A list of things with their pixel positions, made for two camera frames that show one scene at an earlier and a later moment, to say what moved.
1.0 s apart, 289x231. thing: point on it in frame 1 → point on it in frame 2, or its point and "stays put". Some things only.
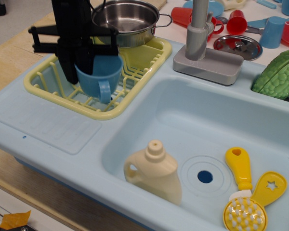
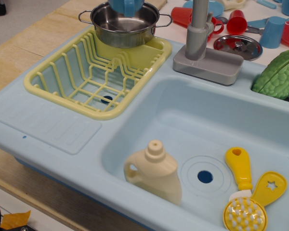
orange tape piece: (12, 221) stays put
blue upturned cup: (272, 34) stays put
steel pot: (136, 21) stays put
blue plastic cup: (107, 71) → (129, 8)
